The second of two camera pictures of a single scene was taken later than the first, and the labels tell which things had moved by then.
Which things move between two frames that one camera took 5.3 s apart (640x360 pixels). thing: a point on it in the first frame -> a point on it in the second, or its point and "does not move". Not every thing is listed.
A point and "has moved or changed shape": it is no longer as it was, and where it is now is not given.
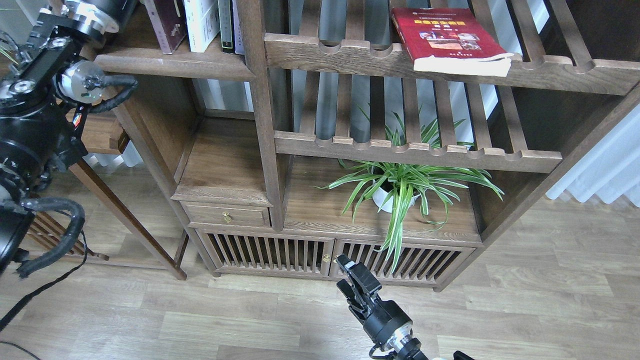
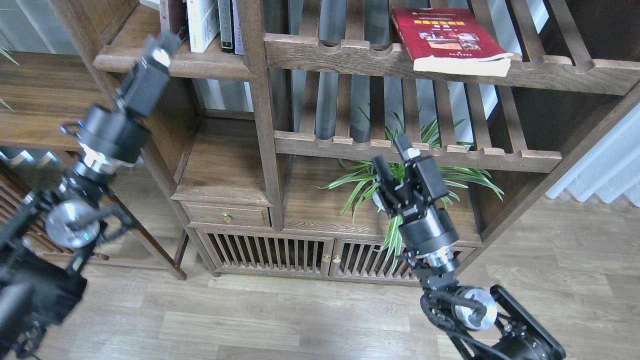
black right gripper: x=380 y=318 -> x=427 y=228
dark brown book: x=172 y=17 has moved or changed shape
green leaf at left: x=5 y=52 does not move
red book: x=451 y=41 does not move
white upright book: x=202 y=19 does not move
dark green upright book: x=226 y=23 does not move
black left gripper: x=107 y=16 -> x=108 y=137
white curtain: x=612 y=170 does not move
